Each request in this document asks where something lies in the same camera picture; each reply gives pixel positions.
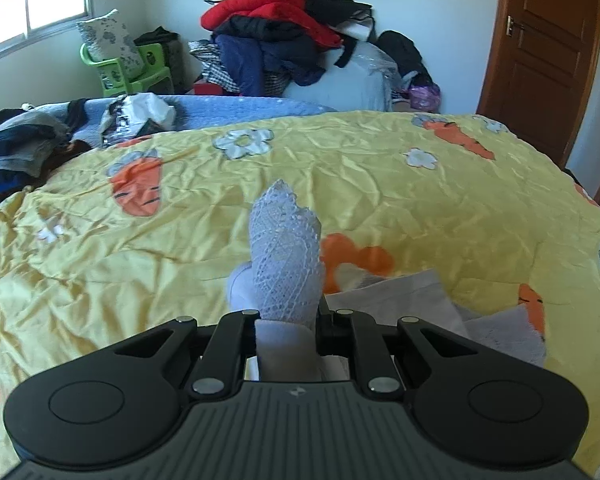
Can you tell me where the crumpled white plastic bag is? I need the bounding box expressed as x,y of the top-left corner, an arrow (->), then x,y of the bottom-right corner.
100,92 -> 178,148

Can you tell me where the window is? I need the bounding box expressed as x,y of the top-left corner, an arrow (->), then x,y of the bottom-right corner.
0,0 -> 93,68

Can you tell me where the stack of folded dark clothes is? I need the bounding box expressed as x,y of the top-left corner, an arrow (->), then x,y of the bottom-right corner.
0,108 -> 93,206

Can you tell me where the blue quilted bedspread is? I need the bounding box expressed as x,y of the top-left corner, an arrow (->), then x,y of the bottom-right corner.
25,94 -> 338,148

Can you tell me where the dark cloth on chair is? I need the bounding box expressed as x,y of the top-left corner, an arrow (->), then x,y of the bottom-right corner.
134,26 -> 188,96

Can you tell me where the black crumpled garment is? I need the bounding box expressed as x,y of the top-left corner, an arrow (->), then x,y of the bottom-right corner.
305,0 -> 373,26

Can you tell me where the brown wooden door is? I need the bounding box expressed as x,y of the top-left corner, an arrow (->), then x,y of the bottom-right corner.
476,0 -> 600,168

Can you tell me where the yellow carrot print blanket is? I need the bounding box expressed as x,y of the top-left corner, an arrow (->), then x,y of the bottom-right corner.
0,110 -> 600,480

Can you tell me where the black draped jacket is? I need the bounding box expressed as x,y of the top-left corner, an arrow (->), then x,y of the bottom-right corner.
377,30 -> 433,88

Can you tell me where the checkered cloth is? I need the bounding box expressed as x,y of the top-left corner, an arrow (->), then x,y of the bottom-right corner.
189,40 -> 241,93

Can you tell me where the grey patterned cushion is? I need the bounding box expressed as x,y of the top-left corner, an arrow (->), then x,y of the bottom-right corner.
76,9 -> 146,77

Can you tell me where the navy blue garment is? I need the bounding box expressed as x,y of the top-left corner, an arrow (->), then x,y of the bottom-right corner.
212,15 -> 328,97

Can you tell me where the red padded jacket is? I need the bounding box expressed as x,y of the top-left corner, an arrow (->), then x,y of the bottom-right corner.
201,0 -> 342,50

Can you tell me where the purple plastic bag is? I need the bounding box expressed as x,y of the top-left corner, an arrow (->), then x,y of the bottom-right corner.
409,84 -> 441,111

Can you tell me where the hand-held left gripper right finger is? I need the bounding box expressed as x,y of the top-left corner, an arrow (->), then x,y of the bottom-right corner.
316,307 -> 528,402

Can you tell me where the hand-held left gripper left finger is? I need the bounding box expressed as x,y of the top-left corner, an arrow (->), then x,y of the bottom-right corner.
85,309 -> 262,402

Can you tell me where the green plastic chair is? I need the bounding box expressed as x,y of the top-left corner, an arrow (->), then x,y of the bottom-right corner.
80,41 -> 176,98

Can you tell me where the plastic-wrapped pale bedding bundle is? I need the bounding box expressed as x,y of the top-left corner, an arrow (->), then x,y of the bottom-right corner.
285,42 -> 403,113

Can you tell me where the lavender lace-trimmed garment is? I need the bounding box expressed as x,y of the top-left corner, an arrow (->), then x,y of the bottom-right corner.
226,179 -> 548,381

